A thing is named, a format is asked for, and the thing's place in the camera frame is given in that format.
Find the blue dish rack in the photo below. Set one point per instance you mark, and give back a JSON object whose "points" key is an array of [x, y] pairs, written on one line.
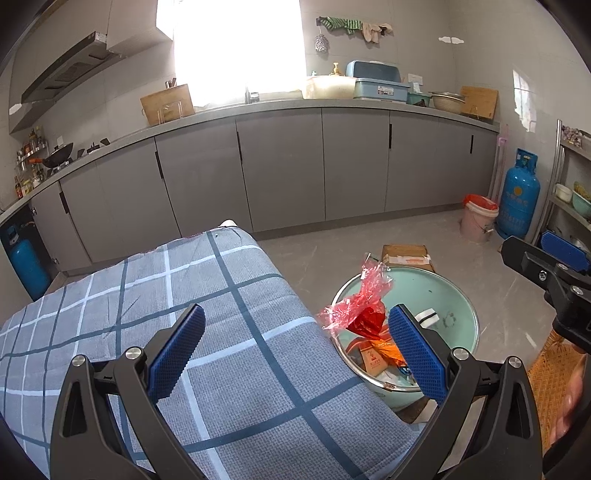
{"points": [[378, 87]]}

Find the knife holder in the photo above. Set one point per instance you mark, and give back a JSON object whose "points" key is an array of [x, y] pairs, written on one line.
{"points": [[171, 84]]}

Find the orange paper packet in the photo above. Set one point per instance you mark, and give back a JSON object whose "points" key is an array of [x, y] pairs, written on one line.
{"points": [[374, 362]]}

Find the wooden wicker chair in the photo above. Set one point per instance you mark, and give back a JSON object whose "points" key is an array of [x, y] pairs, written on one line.
{"points": [[545, 383]]}

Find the white wall socket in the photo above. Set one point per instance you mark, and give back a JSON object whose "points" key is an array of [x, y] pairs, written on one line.
{"points": [[415, 78]]}

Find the blue gas cylinder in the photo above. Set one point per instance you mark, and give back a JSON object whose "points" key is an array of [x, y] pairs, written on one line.
{"points": [[27, 267], [517, 198]]}

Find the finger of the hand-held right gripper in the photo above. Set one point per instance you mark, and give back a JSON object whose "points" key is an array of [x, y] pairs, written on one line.
{"points": [[565, 249], [531, 261]]}

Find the yellow soap bottle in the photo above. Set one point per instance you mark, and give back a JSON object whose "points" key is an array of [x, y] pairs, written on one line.
{"points": [[335, 70]]}

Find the pink rubber gloves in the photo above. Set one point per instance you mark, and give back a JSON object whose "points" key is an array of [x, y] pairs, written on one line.
{"points": [[374, 31]]}

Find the small green basket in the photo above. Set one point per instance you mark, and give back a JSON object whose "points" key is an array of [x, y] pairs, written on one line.
{"points": [[419, 98]]}

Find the cardboard box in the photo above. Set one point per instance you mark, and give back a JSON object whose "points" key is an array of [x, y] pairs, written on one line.
{"points": [[406, 258]]}

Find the clear acrylic holder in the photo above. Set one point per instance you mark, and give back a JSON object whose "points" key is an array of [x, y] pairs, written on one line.
{"points": [[170, 114]]}

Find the dark sauce bottle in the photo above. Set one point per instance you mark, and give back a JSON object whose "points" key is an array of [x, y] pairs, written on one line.
{"points": [[18, 188]]}

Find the pink cellophane wrapper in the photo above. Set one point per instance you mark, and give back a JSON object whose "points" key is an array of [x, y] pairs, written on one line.
{"points": [[364, 288]]}

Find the mint green enamel basin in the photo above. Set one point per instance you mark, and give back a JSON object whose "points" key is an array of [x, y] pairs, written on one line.
{"points": [[448, 295]]}

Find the black wok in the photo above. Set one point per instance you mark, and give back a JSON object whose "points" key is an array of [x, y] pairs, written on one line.
{"points": [[60, 154]]}

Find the wooden cutting board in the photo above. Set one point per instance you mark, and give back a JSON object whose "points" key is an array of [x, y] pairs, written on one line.
{"points": [[480, 101], [161, 99]]}

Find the metal spice rack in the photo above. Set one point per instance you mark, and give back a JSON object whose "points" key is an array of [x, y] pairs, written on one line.
{"points": [[32, 152]]}

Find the white sponge block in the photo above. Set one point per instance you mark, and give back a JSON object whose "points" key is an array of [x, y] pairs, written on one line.
{"points": [[425, 316]]}

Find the grey kitchen base cabinets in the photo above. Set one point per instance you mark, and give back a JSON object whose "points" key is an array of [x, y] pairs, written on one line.
{"points": [[277, 161]]}

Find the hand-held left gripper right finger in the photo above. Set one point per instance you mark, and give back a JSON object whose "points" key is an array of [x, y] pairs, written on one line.
{"points": [[418, 355]]}

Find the blue plaid tablecloth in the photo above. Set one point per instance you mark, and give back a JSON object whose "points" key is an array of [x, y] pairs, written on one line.
{"points": [[258, 323]]}

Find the metal storage shelf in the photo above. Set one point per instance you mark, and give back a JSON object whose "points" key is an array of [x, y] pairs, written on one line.
{"points": [[558, 157]]}

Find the white plastic container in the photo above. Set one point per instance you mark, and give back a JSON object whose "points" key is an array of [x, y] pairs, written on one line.
{"points": [[328, 87]]}

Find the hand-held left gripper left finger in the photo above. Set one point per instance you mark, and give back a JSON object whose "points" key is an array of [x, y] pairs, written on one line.
{"points": [[178, 355]]}

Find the person's right hand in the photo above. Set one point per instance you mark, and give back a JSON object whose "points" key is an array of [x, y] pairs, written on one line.
{"points": [[568, 406]]}

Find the black range hood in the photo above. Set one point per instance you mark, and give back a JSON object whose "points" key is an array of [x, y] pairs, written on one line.
{"points": [[74, 69]]}

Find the pink plastic bucket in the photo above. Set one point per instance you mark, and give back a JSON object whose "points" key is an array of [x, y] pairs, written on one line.
{"points": [[478, 221]]}

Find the green bowl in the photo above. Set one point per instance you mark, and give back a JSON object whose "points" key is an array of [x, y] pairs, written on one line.
{"points": [[581, 199]]}

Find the metal gooseneck faucet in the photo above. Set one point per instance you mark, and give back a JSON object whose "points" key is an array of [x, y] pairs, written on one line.
{"points": [[251, 97]]}

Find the small white bowl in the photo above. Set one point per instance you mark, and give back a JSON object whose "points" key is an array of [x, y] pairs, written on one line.
{"points": [[563, 192]]}

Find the blue foil wrapper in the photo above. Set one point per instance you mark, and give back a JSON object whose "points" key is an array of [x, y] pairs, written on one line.
{"points": [[404, 370]]}

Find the gas stove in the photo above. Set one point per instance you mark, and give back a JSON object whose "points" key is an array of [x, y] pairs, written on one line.
{"points": [[92, 148]]}

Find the green striped hanging cloth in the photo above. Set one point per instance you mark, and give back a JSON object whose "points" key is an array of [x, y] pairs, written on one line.
{"points": [[341, 23]]}

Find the chenille hand towel ball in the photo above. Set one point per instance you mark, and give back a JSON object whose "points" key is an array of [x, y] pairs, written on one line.
{"points": [[322, 43]]}

